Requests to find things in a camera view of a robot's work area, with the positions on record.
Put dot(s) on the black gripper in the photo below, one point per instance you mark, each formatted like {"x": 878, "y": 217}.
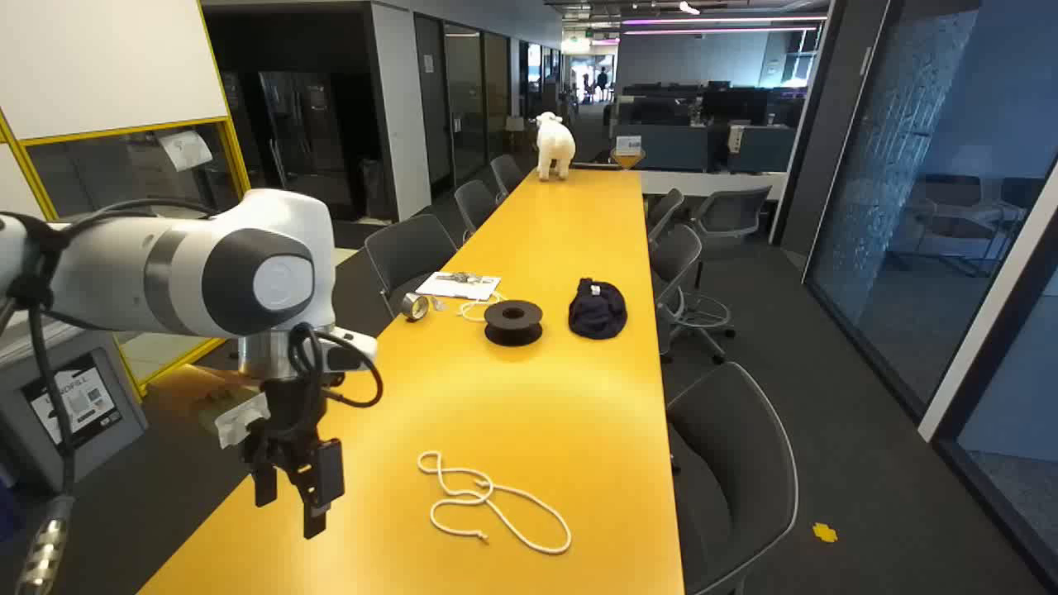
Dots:
{"x": 290, "y": 423}

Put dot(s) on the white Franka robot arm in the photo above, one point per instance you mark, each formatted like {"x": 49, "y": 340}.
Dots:
{"x": 133, "y": 269}

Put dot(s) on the silver tape roll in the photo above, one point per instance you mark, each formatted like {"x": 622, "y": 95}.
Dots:
{"x": 416, "y": 308}

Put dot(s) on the grey box with label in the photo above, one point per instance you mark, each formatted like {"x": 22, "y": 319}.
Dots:
{"x": 78, "y": 409}

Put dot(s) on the dark office chair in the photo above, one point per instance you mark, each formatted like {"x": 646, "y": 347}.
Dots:
{"x": 507, "y": 172}
{"x": 475, "y": 203}
{"x": 406, "y": 254}

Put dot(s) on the clear plastic packet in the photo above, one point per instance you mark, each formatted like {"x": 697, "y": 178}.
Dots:
{"x": 458, "y": 284}

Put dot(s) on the black cap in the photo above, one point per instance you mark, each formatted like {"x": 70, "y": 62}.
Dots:
{"x": 598, "y": 308}

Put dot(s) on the white paper note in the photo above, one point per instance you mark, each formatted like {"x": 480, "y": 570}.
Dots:
{"x": 188, "y": 150}

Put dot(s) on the white plush bear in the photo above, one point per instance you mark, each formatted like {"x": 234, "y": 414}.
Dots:
{"x": 554, "y": 145}

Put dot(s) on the grey mesh office chair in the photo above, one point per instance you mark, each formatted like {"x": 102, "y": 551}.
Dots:
{"x": 679, "y": 269}
{"x": 729, "y": 217}
{"x": 729, "y": 463}

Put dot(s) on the small box on table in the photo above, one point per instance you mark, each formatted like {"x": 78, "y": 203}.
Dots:
{"x": 626, "y": 150}

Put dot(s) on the yellow floor sticker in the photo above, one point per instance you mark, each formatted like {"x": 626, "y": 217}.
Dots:
{"x": 826, "y": 534}

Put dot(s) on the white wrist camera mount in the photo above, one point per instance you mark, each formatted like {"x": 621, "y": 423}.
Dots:
{"x": 238, "y": 419}

